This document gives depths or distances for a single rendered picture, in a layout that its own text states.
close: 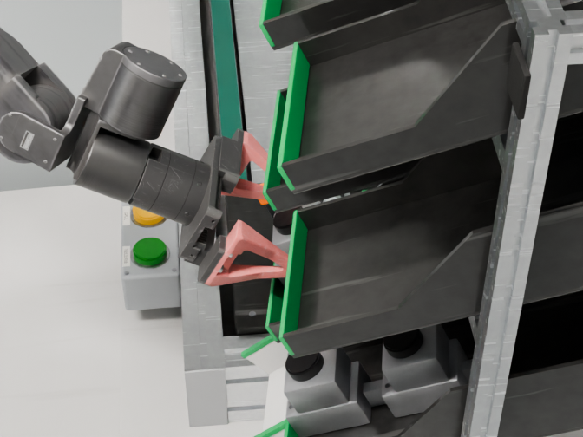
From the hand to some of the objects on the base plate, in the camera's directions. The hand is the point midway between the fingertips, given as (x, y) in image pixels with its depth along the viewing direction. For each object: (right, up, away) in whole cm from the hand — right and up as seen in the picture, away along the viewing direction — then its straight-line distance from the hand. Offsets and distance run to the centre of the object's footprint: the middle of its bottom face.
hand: (290, 230), depth 113 cm
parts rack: (+20, -34, +20) cm, 45 cm away
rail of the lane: (-13, +8, +64) cm, 66 cm away
